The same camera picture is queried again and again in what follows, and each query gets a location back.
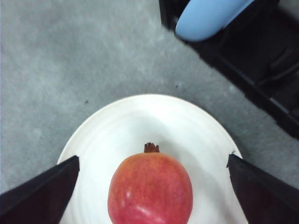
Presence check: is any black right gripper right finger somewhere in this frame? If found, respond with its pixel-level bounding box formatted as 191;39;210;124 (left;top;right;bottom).
227;154;299;224

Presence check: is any white plate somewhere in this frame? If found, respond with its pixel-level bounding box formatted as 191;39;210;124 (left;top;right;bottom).
60;94;247;224

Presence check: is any red pomegranate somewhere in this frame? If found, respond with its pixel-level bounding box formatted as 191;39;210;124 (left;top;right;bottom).
108;142;193;224

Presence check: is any blue plate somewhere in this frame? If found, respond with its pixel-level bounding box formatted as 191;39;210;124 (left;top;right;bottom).
175;0;254;42

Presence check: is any black plastic dish rack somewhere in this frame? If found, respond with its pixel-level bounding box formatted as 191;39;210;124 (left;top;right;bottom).
158;0;299;139

